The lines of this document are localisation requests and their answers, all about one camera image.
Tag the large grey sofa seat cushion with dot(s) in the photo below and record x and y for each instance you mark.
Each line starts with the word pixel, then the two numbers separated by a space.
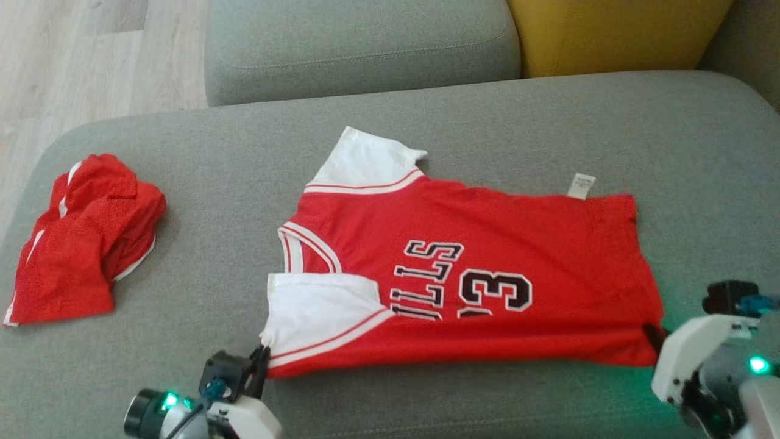
pixel 213 183

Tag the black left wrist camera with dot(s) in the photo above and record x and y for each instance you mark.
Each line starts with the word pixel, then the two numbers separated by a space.
pixel 225 369

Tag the red white basketball shorts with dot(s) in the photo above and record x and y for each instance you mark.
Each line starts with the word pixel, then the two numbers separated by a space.
pixel 79 256

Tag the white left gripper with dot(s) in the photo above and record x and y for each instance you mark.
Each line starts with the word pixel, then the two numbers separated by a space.
pixel 250 421

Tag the red white basketball jersey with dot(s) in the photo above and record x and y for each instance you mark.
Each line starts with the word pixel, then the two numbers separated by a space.
pixel 487 225

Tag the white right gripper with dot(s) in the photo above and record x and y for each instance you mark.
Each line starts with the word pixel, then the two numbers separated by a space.
pixel 694 341

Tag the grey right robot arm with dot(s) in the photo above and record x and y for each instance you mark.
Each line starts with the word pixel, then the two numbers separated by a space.
pixel 762 408

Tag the yellow sofa back cushion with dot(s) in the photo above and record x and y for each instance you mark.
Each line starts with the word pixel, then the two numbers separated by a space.
pixel 609 36

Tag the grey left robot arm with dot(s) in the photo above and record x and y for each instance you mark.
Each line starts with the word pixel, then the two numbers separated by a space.
pixel 149 414

